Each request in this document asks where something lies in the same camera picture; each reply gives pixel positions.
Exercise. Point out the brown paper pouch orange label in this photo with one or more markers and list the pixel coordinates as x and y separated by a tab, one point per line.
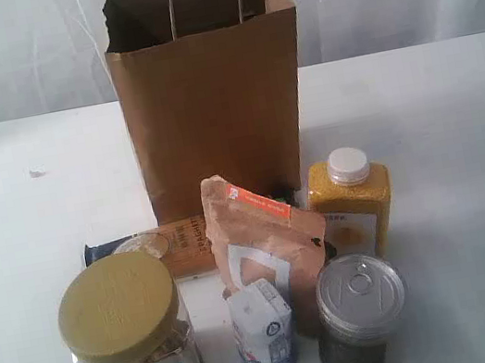
253	237

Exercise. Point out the yellow grain bottle white cap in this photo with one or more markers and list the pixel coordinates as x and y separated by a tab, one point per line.
354	196

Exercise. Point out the silver pull-tab can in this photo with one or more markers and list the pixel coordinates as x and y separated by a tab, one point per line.
361	301

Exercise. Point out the brown paper bag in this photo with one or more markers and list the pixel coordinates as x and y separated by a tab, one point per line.
207	87

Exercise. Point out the spaghetti packet blue orange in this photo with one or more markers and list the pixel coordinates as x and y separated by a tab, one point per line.
181	245

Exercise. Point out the small white blue carton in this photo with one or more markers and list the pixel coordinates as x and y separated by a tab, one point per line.
262	323

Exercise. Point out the clear jar gold lid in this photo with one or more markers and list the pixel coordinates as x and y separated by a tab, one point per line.
126	308

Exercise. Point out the small white paper scrap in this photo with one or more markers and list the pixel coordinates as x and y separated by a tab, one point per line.
37	173

